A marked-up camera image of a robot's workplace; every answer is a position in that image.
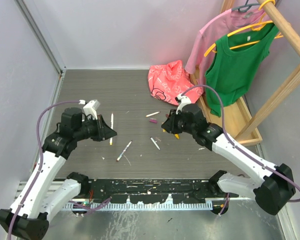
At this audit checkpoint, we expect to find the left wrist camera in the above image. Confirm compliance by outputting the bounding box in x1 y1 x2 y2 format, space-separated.
83 99 100 120

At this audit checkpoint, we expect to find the white cable duct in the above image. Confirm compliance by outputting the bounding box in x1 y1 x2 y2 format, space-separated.
63 201 213 212

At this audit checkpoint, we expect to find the yellow hanger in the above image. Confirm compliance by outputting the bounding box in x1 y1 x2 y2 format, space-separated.
204 0 285 57

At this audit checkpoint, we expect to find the aluminium corner profile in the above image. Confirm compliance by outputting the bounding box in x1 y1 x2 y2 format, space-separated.
14 0 67 76

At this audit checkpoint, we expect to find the white yellow-tipped pen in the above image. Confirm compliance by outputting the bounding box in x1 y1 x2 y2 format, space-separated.
145 111 160 118

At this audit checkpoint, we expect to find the pink t-shirt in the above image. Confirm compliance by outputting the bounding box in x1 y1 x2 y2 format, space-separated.
184 6 270 88

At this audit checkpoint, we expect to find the green tank top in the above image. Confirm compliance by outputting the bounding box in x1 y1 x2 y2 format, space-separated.
205 23 279 107

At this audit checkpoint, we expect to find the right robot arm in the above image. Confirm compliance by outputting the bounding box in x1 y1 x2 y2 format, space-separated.
161 103 296 216

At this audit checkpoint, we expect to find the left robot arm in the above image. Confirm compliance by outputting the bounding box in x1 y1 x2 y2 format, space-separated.
0 107 117 240

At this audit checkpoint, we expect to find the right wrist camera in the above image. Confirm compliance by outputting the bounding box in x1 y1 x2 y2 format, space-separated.
175 94 192 115

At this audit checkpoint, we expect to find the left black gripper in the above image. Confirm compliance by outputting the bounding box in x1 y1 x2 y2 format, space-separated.
74 114 117 142

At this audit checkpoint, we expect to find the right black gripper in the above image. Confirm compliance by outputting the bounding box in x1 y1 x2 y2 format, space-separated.
162 108 196 135

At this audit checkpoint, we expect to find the wooden clothes rack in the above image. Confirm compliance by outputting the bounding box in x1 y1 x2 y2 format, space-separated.
189 0 300 147

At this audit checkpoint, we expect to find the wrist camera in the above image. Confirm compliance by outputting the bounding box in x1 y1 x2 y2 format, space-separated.
175 94 192 115
83 99 100 120

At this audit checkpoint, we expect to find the grey hanger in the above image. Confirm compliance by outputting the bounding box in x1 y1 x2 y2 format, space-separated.
231 0 260 13

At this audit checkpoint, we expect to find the yellow marker pen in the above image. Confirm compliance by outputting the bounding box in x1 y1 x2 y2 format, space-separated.
109 112 114 146

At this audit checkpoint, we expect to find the brown marker pen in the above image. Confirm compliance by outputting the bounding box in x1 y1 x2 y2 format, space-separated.
116 140 133 162

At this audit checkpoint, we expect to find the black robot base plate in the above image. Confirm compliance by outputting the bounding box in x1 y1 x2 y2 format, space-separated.
75 178 227 204

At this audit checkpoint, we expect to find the blue marker pen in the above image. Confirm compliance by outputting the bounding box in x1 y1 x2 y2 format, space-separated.
150 137 161 151

